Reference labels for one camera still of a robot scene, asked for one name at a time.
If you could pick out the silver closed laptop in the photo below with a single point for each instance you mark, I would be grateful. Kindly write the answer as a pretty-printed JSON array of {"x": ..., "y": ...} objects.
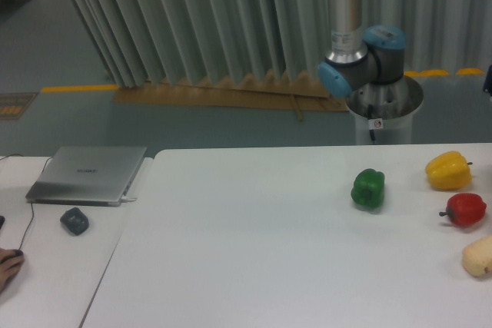
[{"x": 87, "y": 175}]

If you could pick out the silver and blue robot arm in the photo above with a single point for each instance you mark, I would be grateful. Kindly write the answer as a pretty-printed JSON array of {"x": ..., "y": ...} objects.
[{"x": 346, "y": 9}]

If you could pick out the person's bare hand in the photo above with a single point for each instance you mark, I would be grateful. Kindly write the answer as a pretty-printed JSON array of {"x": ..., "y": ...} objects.
[{"x": 10, "y": 266}]

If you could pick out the green bell pepper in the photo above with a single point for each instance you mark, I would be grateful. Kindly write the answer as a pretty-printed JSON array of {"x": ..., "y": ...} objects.
[{"x": 369, "y": 189}]

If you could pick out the black object at right edge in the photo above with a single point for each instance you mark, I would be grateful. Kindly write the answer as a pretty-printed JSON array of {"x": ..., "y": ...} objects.
[{"x": 487, "y": 87}]

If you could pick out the red bell pepper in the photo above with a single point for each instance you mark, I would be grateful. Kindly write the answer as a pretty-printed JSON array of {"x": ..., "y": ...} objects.
[{"x": 465, "y": 209}]

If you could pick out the brown cardboard sheet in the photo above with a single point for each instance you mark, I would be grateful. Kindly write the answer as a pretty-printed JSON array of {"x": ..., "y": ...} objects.
[{"x": 300, "y": 95}]

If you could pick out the yellow bell pepper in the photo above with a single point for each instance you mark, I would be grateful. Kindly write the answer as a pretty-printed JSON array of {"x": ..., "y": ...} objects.
[{"x": 448, "y": 171}]

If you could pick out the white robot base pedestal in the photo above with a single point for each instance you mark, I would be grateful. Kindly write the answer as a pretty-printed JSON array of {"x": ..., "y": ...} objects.
[{"x": 383, "y": 114}]

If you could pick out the grey-green pleated curtain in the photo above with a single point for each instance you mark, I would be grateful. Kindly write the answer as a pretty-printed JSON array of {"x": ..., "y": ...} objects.
[{"x": 193, "y": 40}]

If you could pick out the dark grey earbuds case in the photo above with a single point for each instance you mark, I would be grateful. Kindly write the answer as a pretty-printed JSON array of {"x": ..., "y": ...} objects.
[{"x": 75, "y": 221}]

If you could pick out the beige bread loaf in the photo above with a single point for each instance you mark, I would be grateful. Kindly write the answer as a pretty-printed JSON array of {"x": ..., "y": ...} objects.
[{"x": 476, "y": 257}]

